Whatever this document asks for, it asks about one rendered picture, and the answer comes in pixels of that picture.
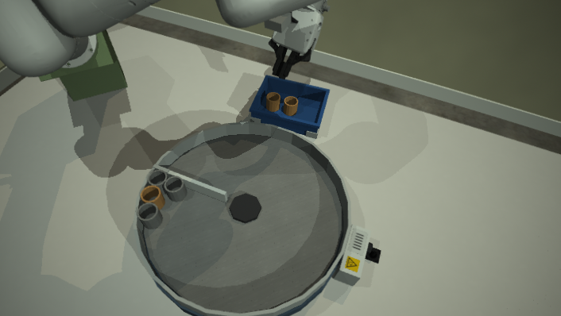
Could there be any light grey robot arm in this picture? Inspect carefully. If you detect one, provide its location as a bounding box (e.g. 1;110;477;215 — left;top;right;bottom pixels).
0;0;331;77

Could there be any bronze bushing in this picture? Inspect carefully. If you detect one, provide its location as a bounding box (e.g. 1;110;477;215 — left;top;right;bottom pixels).
141;185;165;210
283;96;298;116
266;92;281;112

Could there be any grey metal bushing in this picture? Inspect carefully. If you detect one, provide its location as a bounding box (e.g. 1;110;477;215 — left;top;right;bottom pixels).
137;202;163;229
164;176;187;202
148;170;168;195

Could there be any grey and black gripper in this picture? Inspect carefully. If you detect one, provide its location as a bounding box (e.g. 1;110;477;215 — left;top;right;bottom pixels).
269;6;323;79

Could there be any blue plastic crate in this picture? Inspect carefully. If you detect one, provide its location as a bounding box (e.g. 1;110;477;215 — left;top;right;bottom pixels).
250;75;330;139

